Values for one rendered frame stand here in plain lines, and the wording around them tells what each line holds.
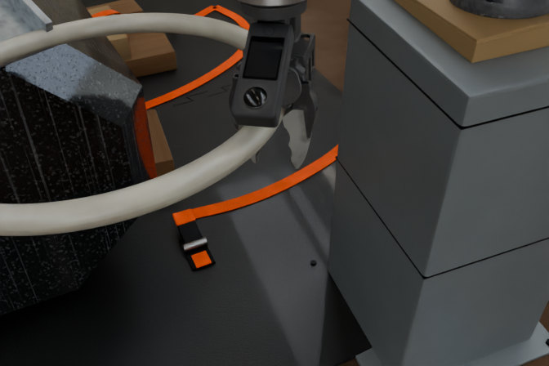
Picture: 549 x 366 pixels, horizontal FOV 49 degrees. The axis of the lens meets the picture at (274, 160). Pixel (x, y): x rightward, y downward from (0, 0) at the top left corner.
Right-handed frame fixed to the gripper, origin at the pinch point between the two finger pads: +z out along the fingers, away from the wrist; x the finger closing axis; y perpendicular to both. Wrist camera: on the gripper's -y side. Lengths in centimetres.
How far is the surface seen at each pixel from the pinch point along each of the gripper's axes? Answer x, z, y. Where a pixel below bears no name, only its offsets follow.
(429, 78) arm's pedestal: -17.3, 5.0, 34.1
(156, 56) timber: 92, 67, 148
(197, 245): 41, 79, 59
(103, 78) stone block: 52, 19, 46
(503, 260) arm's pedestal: -37, 48, 39
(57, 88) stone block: 56, 16, 36
